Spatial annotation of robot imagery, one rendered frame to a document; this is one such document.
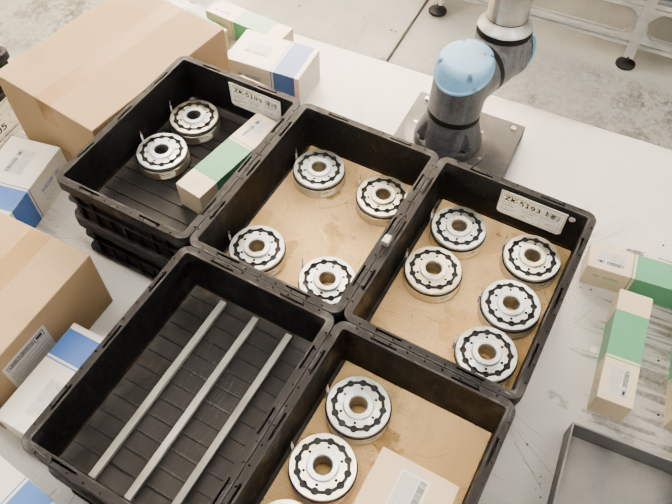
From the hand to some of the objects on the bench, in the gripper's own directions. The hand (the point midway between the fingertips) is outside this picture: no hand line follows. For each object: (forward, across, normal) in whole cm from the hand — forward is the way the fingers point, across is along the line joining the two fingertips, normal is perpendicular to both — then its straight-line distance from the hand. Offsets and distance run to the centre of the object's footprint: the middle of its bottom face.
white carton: (+41, -128, -58) cm, 147 cm away
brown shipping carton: (+40, -107, -86) cm, 143 cm away
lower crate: (+41, -91, -44) cm, 109 cm away
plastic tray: (+40, +3, -72) cm, 82 cm away
